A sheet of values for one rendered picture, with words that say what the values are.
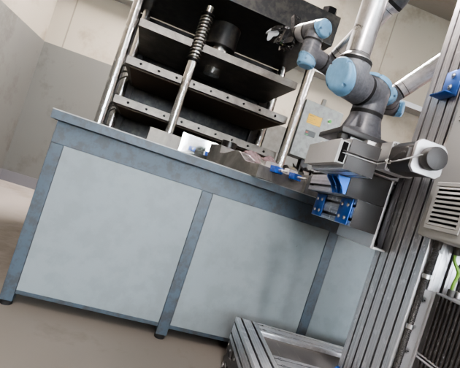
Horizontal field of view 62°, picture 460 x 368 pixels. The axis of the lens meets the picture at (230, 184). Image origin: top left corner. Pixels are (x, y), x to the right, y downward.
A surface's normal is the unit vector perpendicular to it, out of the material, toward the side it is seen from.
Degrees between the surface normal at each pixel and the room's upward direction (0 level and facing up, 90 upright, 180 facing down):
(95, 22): 90
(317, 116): 90
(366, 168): 90
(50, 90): 90
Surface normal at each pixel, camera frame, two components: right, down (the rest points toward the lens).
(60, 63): 0.13, 0.04
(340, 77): -0.83, -0.14
